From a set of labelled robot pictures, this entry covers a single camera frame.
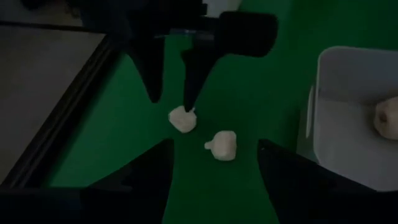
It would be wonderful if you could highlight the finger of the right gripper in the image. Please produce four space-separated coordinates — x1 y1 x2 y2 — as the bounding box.
124 39 165 104
182 51 218 112

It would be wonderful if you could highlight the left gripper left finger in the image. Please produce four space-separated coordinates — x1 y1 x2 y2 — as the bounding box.
71 138 175 224

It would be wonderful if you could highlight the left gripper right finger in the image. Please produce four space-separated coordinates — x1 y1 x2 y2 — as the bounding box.
257 139 398 224

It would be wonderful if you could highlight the small white garlic bulb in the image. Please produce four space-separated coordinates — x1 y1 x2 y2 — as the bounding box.
167 105 198 134
204 130 238 162

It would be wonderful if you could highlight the green table mat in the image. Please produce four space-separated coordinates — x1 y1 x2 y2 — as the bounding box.
40 0 398 224

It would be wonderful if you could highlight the grey plastic basket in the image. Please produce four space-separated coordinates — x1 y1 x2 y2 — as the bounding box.
306 45 398 192

